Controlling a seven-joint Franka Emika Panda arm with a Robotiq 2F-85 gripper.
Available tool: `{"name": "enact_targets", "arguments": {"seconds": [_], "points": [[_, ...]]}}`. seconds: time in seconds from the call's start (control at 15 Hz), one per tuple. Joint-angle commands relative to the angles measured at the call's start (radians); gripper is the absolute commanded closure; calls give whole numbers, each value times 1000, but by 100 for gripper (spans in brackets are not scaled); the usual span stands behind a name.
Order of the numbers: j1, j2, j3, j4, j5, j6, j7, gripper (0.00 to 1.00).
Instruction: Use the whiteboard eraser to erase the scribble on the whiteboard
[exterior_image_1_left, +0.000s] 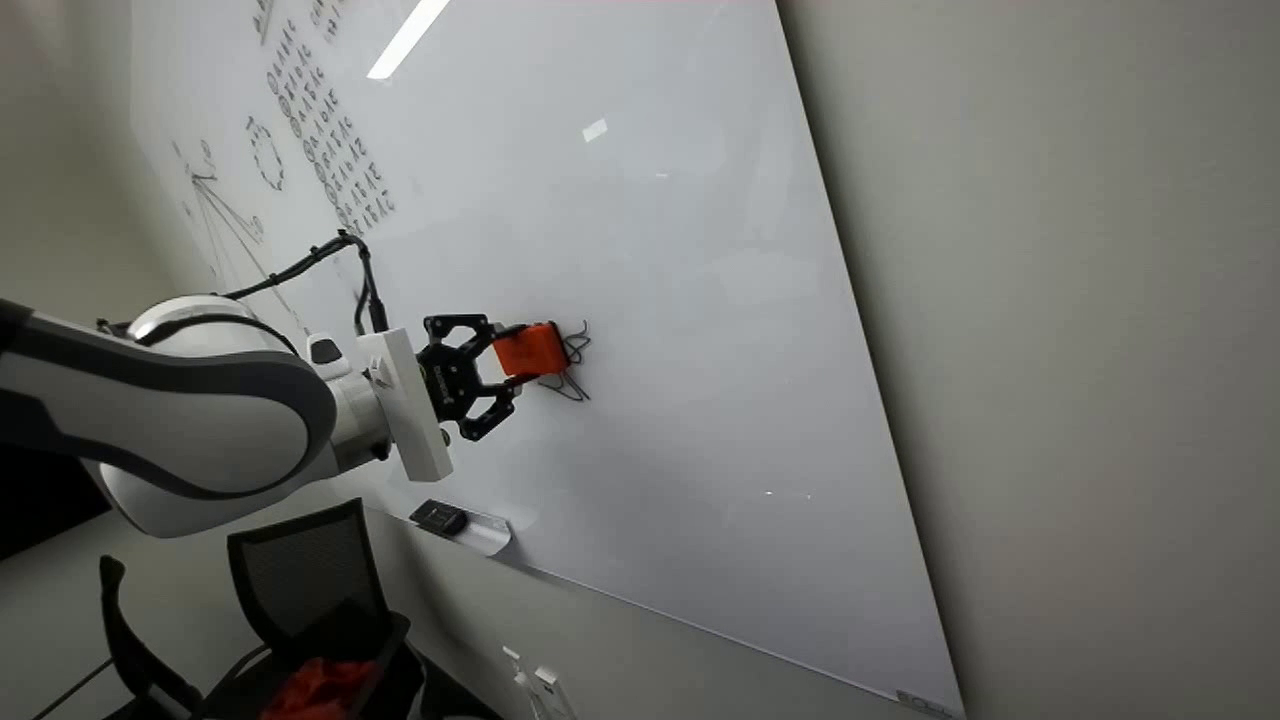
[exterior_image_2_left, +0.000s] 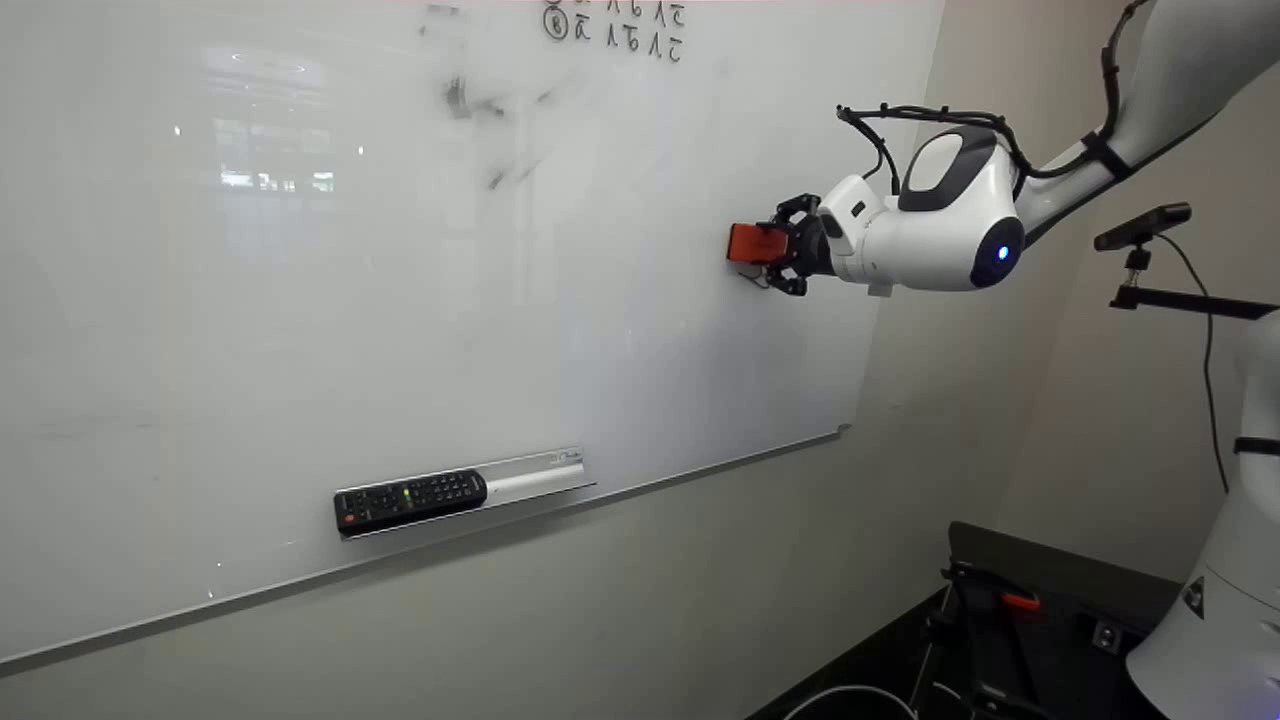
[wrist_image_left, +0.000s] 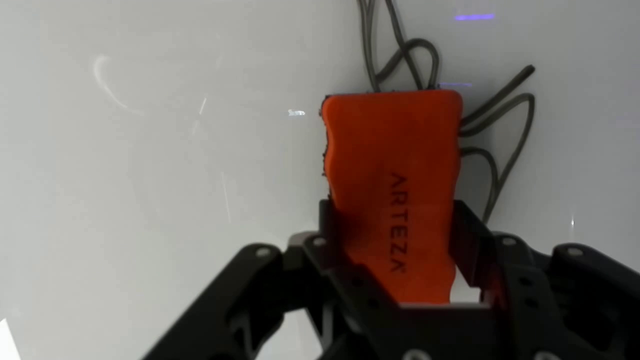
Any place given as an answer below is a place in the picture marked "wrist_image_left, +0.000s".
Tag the large white wall whiteboard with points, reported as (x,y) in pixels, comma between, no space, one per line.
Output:
(143,142)

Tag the orange whiteboard eraser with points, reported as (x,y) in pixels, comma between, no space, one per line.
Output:
(393,165)

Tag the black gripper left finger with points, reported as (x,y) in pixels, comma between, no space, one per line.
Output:
(249,299)

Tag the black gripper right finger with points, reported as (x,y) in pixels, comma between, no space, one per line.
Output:
(568,305)

